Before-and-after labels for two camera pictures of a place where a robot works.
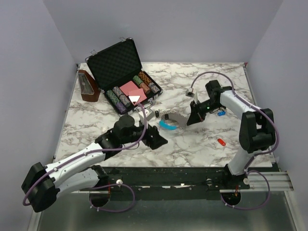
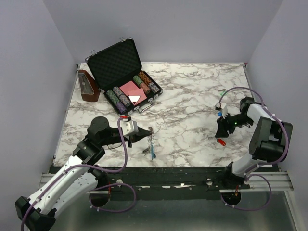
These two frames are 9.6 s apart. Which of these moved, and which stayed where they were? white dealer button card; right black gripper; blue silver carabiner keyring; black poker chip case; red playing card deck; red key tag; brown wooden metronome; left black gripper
Moved: left black gripper; right black gripper; blue silver carabiner keyring
Stayed: brown wooden metronome; red playing card deck; red key tag; black poker chip case; white dealer button card
